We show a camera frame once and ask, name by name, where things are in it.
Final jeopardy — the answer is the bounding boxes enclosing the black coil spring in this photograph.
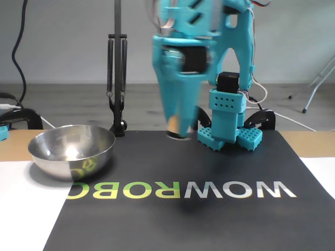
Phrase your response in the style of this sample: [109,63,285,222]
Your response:
[120,38,128,98]
[106,38,114,98]

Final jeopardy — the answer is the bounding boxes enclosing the black spring clamp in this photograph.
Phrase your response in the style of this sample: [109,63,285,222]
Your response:
[242,109,276,131]
[196,106,212,128]

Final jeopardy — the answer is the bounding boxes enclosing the white folding stand legs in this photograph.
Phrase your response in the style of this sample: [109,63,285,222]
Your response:
[287,54,335,114]

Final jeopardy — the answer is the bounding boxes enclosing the metal bowl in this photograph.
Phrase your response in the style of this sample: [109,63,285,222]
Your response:
[28,124,116,182]

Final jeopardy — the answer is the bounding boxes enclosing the black cable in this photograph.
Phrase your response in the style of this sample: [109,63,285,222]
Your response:
[0,92,21,105]

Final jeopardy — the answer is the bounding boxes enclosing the upper arm servo cable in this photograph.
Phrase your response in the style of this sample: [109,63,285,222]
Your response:
[244,74,270,105]

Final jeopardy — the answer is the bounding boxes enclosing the black clamp right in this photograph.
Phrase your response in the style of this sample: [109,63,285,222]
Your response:
[106,0,129,138]

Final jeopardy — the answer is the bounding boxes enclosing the black WOWROBO mat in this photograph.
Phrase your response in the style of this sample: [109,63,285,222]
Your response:
[43,130,335,251]

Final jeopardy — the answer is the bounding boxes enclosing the white cable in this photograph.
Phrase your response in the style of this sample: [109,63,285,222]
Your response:
[274,111,318,132]
[39,116,57,129]

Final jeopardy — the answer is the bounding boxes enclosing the teal perforated robot base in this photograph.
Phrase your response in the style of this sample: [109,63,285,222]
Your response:
[196,127,264,152]

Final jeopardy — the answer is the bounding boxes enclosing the teal plastic block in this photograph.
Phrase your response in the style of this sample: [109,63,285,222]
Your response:
[0,124,10,142]

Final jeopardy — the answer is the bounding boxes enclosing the gripper servo cable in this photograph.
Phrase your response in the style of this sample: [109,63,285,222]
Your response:
[153,0,175,29]

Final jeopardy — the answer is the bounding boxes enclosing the black C-clamp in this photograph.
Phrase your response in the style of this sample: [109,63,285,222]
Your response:
[0,108,44,131]

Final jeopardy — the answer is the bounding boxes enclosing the forearm servo cable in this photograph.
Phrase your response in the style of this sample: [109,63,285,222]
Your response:
[247,0,272,7]

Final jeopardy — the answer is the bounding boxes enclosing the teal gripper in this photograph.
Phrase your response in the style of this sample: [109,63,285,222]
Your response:
[152,35,219,139]

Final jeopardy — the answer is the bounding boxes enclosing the wooden ball with black base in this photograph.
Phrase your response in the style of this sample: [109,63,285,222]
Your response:
[166,115,192,142]

